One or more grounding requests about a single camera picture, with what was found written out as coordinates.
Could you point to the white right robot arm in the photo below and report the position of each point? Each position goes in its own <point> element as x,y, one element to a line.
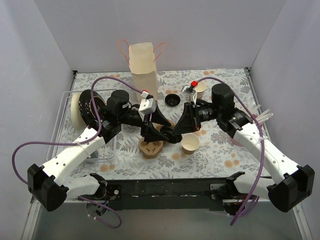
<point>289,183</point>

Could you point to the black plastic cup lid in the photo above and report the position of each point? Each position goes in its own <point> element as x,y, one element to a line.
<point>172,100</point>
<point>168,132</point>

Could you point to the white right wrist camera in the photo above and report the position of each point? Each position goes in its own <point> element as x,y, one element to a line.
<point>190,91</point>

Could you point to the brown cardboard cup carrier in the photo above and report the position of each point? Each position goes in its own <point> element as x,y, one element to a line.
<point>150,150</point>

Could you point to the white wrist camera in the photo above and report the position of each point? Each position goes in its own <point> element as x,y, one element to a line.
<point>147,105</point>
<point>190,91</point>

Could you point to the stack of brown paper cups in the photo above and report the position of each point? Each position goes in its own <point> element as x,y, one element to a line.
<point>200,89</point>

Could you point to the beige paper takeout bag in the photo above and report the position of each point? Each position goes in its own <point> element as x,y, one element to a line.
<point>141,59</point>

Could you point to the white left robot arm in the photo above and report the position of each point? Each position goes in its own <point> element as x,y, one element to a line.
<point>104,119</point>

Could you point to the white wire dish rack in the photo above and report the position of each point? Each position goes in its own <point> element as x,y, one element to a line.
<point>64,132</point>

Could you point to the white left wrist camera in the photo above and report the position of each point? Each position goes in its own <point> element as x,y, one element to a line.
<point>147,105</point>

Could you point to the aluminium frame rail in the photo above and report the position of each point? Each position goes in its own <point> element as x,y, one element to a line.
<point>167,218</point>

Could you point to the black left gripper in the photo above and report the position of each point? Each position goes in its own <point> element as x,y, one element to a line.
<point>144,122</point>

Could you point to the brown paper cup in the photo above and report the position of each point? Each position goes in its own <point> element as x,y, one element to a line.
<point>190,143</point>

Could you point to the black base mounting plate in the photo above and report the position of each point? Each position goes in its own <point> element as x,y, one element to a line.
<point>171,193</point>

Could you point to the black round plate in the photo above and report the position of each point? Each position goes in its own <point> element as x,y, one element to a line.
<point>86,105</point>

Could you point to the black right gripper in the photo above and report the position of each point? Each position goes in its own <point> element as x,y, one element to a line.
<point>192,117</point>

